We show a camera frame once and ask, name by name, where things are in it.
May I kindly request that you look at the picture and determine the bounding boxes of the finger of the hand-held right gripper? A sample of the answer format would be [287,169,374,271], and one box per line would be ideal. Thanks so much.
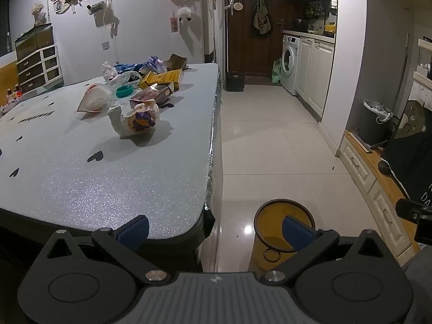
[396,198,432,222]

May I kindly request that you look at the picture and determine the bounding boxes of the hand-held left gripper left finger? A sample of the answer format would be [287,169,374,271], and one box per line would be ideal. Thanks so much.
[43,215,169,284]

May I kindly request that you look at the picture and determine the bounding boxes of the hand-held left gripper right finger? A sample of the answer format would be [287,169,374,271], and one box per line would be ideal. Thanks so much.
[261,215,389,286]

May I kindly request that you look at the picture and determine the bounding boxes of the yellow round trash bin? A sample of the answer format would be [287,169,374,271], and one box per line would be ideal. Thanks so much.
[253,199,316,271]

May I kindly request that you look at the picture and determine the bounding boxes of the paper wrapper purple print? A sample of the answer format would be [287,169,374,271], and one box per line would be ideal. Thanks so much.
[108,99,160,139]

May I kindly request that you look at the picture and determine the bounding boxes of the wooden topped low cabinet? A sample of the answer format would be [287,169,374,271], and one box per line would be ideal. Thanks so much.
[339,130,422,265]

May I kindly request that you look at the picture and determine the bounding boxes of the person's grey clothing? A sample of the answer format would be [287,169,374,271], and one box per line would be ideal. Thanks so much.
[403,250,432,324]

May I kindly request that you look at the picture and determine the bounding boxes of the silver glitter table cover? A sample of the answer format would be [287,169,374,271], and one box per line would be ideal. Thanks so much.
[0,62,221,244]

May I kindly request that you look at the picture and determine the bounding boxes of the black bin with white liner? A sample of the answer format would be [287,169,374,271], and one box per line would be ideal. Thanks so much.
[358,99,394,149]

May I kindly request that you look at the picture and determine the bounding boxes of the clear bag with red contents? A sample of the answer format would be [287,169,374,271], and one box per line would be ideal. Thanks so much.
[77,83,124,120]

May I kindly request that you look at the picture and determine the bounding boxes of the brown snack box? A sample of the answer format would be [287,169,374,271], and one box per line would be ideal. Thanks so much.
[130,83,174,107]

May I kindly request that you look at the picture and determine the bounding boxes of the clear plastic bag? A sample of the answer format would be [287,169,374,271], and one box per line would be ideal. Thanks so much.
[110,71,144,88]

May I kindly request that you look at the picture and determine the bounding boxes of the yellow flat box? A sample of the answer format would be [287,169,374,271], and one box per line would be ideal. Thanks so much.
[138,69,183,90]

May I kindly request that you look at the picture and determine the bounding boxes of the white kitchen cabinets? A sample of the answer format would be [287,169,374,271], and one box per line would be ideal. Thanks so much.
[296,35,335,122]

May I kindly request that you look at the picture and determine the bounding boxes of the black crate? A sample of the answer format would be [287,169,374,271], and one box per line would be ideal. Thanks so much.
[224,71,245,92]

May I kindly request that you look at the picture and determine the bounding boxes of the white plastic bag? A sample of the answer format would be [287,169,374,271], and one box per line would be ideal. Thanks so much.
[102,61,117,82]

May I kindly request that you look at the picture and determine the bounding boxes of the white washing machine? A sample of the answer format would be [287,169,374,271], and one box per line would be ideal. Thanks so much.
[279,34,302,96]

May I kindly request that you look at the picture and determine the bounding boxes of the blue plastic bag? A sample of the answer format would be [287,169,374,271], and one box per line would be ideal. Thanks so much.
[114,62,149,73]

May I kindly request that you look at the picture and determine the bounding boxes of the purple white packet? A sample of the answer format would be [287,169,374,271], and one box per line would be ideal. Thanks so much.
[145,56,164,73]

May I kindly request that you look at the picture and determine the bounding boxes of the brown cardboard box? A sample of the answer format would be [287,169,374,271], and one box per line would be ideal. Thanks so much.
[164,53,189,71]

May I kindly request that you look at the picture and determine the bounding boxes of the brown wooden door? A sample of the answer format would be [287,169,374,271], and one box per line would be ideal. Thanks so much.
[225,0,287,76]

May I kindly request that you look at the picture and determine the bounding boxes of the white drawer cabinet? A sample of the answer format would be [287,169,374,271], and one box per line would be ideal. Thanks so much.
[15,45,63,93]

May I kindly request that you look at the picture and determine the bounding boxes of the hanging olive bag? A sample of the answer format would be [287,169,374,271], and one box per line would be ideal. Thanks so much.
[253,0,273,36]

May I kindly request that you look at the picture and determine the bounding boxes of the glass tank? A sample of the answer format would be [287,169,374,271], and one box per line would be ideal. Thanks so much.
[14,23,55,60]

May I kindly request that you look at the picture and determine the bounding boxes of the white refrigerator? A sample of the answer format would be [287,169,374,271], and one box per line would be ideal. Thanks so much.
[203,0,224,75]

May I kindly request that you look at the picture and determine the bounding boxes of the dried flower bunch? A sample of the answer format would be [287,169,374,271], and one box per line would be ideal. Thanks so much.
[32,3,46,26]

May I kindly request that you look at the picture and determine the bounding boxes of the white wall shelf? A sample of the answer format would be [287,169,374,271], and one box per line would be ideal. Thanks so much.
[413,37,432,85]

